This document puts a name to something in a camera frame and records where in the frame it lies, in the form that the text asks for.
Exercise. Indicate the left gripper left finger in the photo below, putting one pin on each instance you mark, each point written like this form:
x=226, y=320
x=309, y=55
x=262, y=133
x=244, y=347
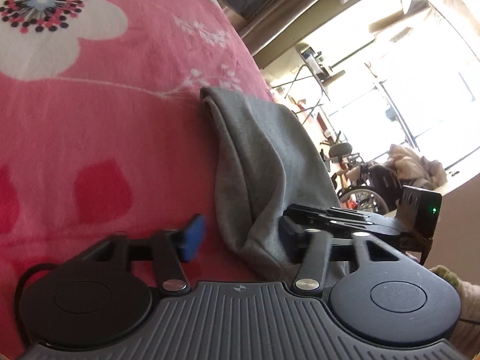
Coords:
x=171, y=248

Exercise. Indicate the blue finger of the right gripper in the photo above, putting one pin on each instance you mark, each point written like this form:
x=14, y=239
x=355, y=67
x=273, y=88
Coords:
x=322, y=213

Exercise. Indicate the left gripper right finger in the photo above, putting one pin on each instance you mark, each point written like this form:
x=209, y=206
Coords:
x=309, y=249

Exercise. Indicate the grey sweatpants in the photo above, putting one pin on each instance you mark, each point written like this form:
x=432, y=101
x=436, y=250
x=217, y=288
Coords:
x=266, y=162

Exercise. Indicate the person green sleeve forearm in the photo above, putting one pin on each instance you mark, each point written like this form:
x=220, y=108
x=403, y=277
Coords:
x=465, y=336

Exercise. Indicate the folding table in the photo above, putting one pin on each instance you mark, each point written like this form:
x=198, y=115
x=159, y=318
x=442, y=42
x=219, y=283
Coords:
x=307, y=86

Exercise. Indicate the wheelchair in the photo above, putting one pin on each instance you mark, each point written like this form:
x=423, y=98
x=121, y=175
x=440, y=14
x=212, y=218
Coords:
x=361, y=185

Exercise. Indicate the laundry pile on wheelchair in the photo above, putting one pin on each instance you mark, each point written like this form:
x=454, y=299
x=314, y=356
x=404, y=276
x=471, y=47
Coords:
x=415, y=169

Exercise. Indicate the pink floral blanket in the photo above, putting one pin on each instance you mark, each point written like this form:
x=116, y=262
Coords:
x=103, y=130

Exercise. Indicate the beige curtain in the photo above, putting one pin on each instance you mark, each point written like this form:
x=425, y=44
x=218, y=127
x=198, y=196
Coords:
x=270, y=19

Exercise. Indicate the olive cabinet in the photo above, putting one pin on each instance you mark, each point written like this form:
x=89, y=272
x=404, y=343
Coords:
x=327, y=24

